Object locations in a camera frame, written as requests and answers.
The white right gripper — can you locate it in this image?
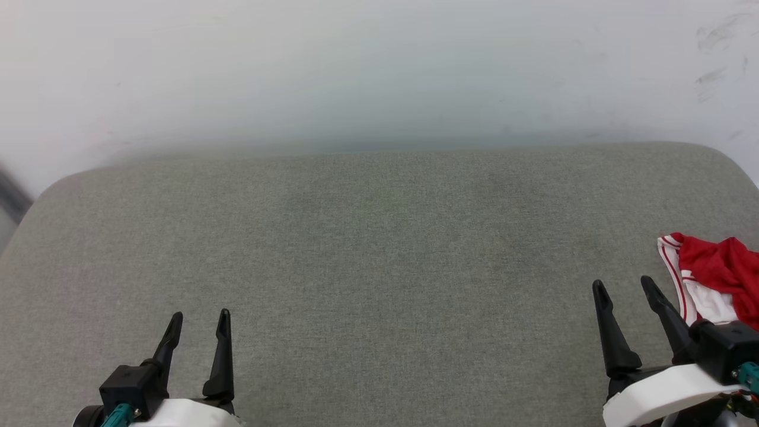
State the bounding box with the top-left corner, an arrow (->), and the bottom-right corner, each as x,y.
592,275 -> 743,427

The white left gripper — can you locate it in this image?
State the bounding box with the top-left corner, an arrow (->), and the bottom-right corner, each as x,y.
127,308 -> 245,427

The red and white garment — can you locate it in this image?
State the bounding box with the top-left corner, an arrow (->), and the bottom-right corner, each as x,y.
656,232 -> 759,333

